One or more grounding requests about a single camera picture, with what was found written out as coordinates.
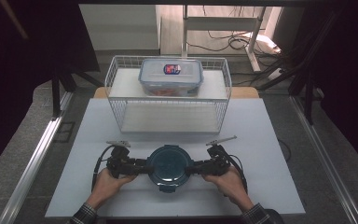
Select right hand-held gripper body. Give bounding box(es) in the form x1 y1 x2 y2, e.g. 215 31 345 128
201 135 238 176

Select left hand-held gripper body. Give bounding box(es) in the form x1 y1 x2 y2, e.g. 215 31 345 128
106 140 138 179

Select round dark lidded container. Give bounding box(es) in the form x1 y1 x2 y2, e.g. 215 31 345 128
145 144 196 194

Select white wire basket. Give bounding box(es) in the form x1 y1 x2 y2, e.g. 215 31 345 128
104 55 233 135

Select clear rectangular lidded container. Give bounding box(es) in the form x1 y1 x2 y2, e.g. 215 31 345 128
137 58 205 98

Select person's right hand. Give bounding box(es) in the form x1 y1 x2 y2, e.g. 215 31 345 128
201 165 255 213

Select person's left hand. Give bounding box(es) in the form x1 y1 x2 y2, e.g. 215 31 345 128
86 167 138 211

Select wooden board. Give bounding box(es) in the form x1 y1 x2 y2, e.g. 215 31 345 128
92 86 260 100

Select black metal stand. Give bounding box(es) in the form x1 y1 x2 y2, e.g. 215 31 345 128
255 8 339 126
50 60 105 121

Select white cabinet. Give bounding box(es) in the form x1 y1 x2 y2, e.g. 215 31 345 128
78 4 162 57

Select left hand-held gripper cable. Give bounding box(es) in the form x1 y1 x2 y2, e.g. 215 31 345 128
90 144 117 192

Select hand-held gripper cable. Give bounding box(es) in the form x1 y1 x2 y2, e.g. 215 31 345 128
219 148 250 194
90 144 117 192

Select right hand-held gripper cable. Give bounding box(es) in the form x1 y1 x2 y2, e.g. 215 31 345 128
219 148 250 194

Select thin black cable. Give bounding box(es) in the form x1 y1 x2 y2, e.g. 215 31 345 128
276 138 293 163

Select aluminium rail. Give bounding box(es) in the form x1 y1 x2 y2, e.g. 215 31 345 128
0 91 75 224
289 94 358 224

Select black floor cables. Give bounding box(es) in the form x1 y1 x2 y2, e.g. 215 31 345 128
186 5 282 60

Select white metal stand frame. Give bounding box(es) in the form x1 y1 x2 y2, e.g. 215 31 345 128
181 4 268 73

